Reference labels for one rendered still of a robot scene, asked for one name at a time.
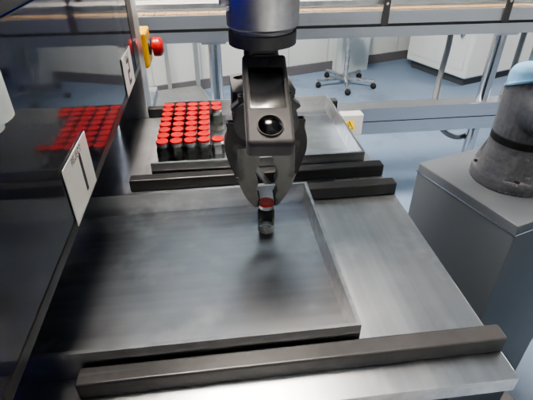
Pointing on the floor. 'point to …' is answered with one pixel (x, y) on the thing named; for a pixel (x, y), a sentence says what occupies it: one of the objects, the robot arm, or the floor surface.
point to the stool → (346, 73)
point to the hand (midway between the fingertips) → (266, 200)
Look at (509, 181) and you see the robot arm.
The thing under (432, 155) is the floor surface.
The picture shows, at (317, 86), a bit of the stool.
